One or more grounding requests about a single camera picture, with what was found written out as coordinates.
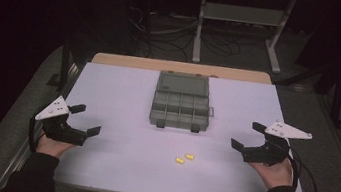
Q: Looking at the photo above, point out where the grey plastic organizer box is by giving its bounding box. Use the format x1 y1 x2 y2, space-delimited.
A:
147 69 220 136

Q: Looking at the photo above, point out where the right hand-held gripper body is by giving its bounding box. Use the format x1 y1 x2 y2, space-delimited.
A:
240 116 315 173

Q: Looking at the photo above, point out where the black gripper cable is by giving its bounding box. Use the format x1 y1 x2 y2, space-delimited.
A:
24 103 50 155
280 145 325 192

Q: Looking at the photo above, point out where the person's left hand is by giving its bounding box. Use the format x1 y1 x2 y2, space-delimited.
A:
34 132 78 161

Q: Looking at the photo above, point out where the bundle of floor cables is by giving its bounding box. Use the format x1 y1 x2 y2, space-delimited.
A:
123 5 248 71

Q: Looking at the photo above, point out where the white metal table frame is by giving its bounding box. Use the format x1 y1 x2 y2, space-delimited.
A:
190 0 298 76

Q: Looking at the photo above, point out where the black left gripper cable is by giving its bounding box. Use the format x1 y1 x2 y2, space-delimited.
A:
24 103 50 155

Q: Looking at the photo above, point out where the wooden table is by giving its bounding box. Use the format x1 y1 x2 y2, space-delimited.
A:
90 48 274 89

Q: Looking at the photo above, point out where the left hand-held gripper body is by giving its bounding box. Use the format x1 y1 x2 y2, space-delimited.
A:
31 92 93 148

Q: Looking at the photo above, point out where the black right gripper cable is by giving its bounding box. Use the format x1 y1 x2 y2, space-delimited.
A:
280 145 325 192

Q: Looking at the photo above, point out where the person's right hand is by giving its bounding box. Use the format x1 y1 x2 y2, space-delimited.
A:
245 153 297 192

